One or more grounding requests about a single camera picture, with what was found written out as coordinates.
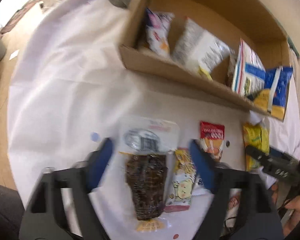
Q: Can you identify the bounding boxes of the red white cake snack packet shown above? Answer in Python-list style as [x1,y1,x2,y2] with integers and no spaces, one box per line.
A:
[200,121,225,161]

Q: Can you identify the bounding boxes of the yellow cartoon snack packet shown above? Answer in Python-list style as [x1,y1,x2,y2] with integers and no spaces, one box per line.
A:
[164,148,196,213]

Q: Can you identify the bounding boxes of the dark seaweed snack packet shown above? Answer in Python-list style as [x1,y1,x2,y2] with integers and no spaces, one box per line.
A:
[118,115,180,232]

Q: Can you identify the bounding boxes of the person right hand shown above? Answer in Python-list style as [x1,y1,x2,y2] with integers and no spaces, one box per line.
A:
[282,195,300,239]

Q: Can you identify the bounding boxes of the blue yellow snack bag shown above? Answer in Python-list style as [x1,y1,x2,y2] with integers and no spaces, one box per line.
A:
[253,66,293,120]

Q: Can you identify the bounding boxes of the white blue snack bag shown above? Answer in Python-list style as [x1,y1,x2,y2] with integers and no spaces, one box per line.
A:
[231,39,266,97]

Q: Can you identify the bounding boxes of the white bed sheet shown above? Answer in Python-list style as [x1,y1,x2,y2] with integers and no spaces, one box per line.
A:
[7,0,289,205]

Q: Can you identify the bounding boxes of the white grey snack bag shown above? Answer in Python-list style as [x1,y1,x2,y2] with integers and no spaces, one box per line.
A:
[172,18,234,79]

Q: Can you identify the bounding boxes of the brown cardboard box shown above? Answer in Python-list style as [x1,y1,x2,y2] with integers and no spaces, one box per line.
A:
[119,0,292,120]

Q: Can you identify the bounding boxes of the white pink snack packet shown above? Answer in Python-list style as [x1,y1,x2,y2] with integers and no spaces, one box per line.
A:
[146,8,175,57]

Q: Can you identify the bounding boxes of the patterned floor mat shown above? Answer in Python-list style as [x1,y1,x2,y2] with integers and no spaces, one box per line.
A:
[0,0,39,34]

